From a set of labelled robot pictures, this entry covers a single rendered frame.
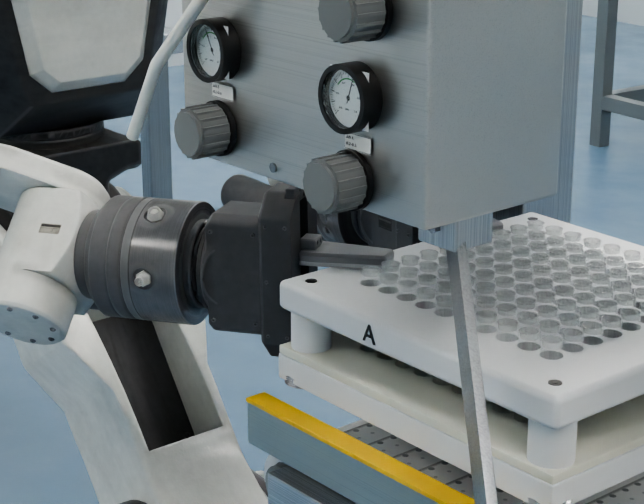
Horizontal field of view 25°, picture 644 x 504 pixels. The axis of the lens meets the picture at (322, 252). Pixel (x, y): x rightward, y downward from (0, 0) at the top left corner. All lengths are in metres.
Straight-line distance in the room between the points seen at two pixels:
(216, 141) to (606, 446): 0.29
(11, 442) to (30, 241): 1.93
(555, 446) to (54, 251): 0.40
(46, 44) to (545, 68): 0.63
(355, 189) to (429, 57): 0.09
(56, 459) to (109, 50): 1.62
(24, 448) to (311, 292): 2.04
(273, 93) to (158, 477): 0.56
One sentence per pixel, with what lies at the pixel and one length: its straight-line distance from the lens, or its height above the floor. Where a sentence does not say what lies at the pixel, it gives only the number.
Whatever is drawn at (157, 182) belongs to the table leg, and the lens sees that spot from 2.49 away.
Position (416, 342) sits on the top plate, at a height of 0.95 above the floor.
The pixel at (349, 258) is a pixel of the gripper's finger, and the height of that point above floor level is 0.96.
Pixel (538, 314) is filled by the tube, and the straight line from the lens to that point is 0.89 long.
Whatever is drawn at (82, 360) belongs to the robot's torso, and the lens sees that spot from 1.34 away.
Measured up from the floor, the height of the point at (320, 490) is 0.82.
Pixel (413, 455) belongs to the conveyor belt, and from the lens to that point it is 0.99.
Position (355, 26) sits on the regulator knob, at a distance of 0.74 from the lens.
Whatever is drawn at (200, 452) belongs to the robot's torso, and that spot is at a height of 0.67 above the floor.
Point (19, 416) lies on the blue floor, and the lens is 3.08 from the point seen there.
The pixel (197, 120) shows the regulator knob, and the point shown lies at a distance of 0.87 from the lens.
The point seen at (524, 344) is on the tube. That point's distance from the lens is 0.85.
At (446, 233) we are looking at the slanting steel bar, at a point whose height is 1.03.
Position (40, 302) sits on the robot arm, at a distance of 1.03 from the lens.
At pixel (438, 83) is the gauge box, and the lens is 0.75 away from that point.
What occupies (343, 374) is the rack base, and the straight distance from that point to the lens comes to 0.93.
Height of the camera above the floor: 1.27
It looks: 18 degrees down
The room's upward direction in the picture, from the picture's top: straight up
